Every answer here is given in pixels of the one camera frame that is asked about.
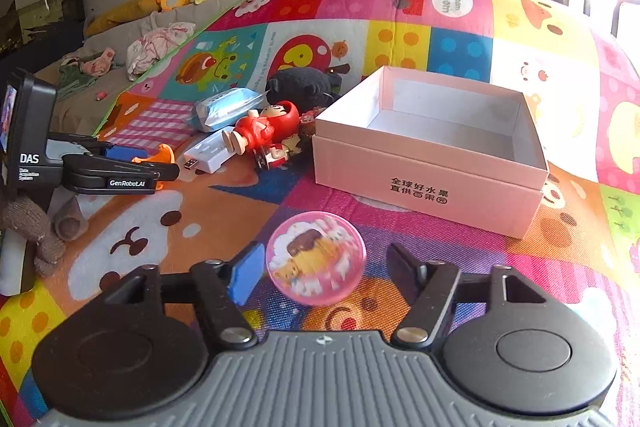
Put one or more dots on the orange small toy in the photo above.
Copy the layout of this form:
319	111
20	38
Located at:
163	162

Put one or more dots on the pink cardboard box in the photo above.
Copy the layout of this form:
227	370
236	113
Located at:
456	149

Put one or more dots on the colourful cartoon play mat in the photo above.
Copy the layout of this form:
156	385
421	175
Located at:
582	246

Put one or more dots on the cartoon figure keychain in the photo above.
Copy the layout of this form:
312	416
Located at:
275	155

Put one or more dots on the pink round cartoon disc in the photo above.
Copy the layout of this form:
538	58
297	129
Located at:
316	258

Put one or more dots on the black plush toy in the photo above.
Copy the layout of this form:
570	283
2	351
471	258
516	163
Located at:
305	87

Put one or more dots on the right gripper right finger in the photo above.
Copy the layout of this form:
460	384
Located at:
428	288

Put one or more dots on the red cartoon keychain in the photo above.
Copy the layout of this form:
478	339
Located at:
307	121

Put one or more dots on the pink white cloth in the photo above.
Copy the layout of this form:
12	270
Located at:
153	46

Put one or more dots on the white usb adapter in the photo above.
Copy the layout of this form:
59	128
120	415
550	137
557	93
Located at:
209	154

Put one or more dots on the blue tissue pack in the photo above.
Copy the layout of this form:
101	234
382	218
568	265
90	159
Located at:
224	109

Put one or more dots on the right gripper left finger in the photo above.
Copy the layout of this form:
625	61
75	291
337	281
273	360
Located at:
221	289

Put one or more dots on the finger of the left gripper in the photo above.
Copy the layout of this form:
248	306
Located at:
88	174
125	153

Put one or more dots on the knit gloved left hand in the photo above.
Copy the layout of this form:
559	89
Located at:
50	236

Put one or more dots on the red cartoon figure toy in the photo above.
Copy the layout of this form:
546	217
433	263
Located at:
256	129

